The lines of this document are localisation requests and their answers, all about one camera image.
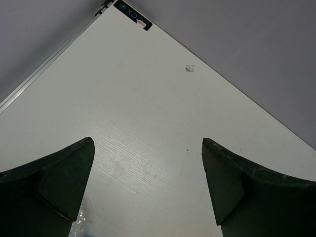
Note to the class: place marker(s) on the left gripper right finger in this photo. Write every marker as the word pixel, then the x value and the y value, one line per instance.
pixel 250 200

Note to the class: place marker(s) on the clear bottle blue label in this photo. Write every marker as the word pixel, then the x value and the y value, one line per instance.
pixel 85 223

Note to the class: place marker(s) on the small tape scrap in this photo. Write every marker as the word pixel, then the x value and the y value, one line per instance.
pixel 189 68

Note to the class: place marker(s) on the black corner sticker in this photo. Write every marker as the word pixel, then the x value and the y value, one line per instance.
pixel 133 14

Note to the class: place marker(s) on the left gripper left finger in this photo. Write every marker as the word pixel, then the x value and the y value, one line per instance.
pixel 43 198

